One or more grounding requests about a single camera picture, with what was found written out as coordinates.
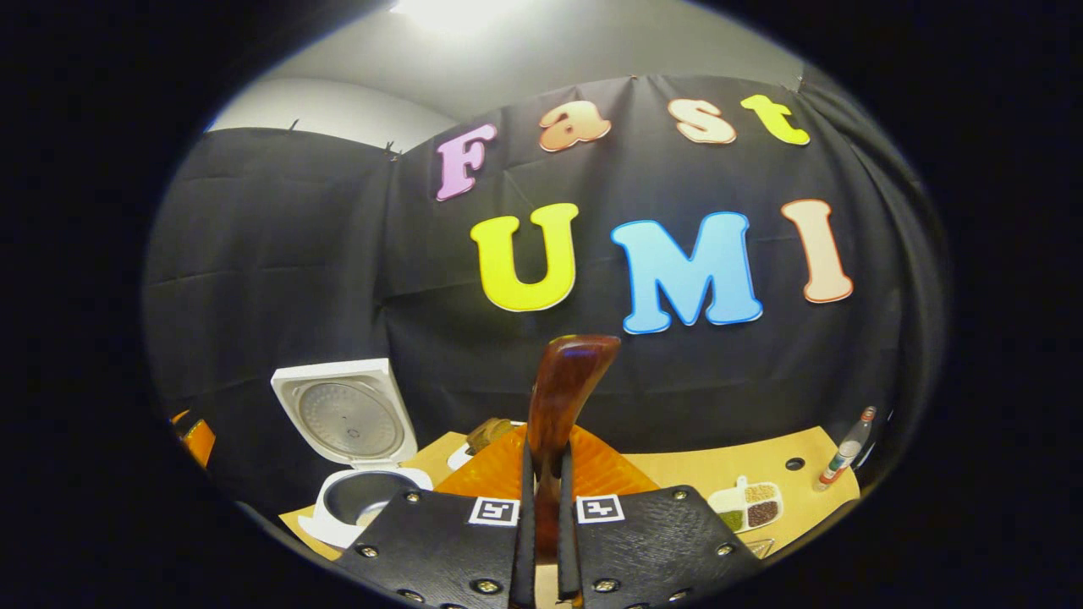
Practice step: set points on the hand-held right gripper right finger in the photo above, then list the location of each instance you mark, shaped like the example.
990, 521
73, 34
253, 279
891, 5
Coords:
567, 541

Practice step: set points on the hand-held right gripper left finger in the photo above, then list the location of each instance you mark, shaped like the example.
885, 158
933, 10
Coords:
526, 541

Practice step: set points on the white rice cooker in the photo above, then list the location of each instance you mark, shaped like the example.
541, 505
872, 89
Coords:
347, 419

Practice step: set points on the brown wooden spoon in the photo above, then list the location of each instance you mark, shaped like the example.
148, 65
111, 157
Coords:
563, 389

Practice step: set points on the white toaster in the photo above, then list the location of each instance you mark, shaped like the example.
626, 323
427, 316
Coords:
459, 458

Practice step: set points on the brown bread slice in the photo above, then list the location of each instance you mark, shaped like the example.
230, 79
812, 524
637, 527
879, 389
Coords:
489, 433

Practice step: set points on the black backdrop cloth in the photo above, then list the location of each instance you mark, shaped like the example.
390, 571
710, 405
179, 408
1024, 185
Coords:
279, 279

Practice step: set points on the white divided grain dish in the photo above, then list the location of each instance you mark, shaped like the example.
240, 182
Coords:
753, 507

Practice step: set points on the small clear bottle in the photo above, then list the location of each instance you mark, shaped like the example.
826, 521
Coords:
842, 457

